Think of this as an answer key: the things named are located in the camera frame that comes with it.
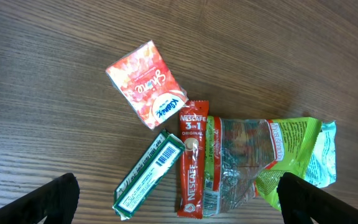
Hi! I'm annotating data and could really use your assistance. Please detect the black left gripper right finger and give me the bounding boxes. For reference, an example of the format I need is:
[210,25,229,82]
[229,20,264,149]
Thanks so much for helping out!
[277,172,358,224]

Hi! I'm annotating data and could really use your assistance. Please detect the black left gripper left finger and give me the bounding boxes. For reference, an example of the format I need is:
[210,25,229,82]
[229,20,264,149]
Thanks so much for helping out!
[0,173,80,224]

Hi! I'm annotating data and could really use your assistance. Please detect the teal tissue pack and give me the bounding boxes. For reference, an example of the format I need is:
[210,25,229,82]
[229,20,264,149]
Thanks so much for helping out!
[305,121,337,188]

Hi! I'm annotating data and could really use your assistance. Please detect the green snack bag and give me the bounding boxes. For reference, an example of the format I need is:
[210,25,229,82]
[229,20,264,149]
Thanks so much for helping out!
[203,116,323,217]

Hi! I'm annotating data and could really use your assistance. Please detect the green gum pack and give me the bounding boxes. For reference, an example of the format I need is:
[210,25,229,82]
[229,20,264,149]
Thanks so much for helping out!
[112,129,185,220]

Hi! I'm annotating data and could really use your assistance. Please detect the red coffee stick sachet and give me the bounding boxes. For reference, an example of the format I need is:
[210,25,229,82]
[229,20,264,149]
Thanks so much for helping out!
[177,101,209,219]

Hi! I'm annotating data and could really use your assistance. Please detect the red tissue pack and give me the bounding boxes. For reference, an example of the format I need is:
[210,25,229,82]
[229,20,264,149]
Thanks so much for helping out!
[106,40,188,129]

